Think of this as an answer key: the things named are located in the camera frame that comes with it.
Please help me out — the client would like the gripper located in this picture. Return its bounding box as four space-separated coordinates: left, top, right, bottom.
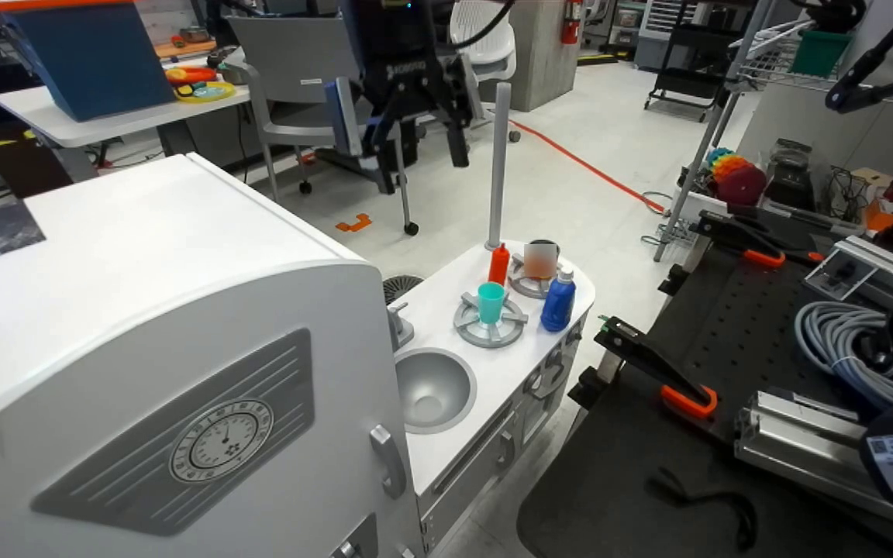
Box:
340 0 471 169

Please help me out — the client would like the grey toy tap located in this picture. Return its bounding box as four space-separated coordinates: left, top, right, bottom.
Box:
387 301 416 351

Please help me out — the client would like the grey upright rod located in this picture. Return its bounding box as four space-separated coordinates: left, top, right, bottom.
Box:
484 81 512 252

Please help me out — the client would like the white office chair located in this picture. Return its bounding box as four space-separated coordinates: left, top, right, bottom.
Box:
449 0 522 145

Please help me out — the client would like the grey chair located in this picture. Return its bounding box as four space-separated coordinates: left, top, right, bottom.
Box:
221 15 421 237

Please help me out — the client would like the red squeeze bottle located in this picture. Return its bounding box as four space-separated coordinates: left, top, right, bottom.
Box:
488 243 511 287

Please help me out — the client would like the black round grille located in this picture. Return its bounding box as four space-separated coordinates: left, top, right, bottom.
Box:
382 274 426 305

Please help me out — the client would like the teal plastic cup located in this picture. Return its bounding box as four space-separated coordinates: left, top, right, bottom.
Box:
478 282 507 326

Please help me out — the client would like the grey toy burner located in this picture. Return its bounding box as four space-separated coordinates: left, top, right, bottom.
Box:
453 290 529 349
508 251 565 300

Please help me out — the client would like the red fire extinguisher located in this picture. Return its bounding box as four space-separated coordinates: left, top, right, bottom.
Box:
560 0 584 46

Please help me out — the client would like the blue plastic bottle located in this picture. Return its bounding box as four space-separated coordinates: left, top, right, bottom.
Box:
540 268 577 333

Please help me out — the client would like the grey toy sink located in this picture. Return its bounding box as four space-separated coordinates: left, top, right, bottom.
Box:
395 347 478 435

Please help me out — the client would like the black cart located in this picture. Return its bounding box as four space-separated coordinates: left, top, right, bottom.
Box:
643 0 759 123

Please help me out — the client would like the white toy kitchen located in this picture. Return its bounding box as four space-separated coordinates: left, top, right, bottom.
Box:
0 81 597 558

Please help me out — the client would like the stack of colourful toys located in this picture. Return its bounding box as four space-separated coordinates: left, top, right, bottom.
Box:
705 146 768 207

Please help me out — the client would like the white desk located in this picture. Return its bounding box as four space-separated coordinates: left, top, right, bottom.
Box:
0 45 255 184

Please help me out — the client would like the blue box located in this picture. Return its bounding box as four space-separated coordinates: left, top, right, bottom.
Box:
2 0 178 123

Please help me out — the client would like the toy oven door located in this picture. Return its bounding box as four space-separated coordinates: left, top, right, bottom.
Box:
418 399 529 547

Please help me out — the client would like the black appliance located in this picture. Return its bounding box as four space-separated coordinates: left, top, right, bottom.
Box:
764 139 817 212

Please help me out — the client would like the toy fridge door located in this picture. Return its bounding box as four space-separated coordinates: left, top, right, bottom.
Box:
0 260 426 558

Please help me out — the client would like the green plastic bin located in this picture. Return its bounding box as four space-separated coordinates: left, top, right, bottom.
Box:
789 29 855 79

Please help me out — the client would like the black stand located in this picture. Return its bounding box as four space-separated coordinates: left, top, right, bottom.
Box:
825 0 893 115

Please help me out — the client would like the white socket box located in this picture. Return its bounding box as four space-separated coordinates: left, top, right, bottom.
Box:
803 235 893 312

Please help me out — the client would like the aluminium profile bar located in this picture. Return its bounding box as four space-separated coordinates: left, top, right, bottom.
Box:
733 391 893 537

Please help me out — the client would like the orange cable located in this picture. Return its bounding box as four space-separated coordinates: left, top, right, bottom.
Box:
509 119 669 215

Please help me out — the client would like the wire shelf rack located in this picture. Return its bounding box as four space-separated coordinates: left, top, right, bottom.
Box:
652 0 893 263

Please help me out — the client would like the black clamp orange handle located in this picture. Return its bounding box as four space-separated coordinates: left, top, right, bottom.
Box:
593 315 719 422
689 210 826 269

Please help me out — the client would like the coil of grey cable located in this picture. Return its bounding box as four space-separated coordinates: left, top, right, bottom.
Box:
793 301 893 410

